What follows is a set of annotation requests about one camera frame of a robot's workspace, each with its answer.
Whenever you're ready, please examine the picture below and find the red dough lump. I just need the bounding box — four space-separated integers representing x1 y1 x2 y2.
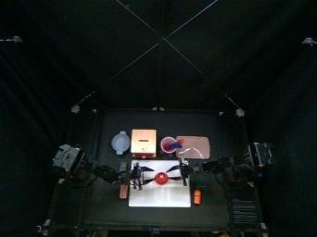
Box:
154 172 170 186

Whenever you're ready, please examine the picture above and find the wooden drawer box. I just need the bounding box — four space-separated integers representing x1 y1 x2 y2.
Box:
130 129 159 159

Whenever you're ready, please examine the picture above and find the light blue plastic bowl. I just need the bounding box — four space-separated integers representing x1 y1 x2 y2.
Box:
110 131 131 156

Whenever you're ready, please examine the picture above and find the white rectangular work mat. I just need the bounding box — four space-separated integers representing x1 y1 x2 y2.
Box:
127 159 192 208

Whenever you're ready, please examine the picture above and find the pink plastic cup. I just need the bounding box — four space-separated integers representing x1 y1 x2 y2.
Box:
159 136 182 155

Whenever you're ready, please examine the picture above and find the orange toy block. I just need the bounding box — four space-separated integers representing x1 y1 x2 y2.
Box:
191 189 203 206

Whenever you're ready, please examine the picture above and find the white text label sticker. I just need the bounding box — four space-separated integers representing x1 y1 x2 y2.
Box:
230 197 258 226

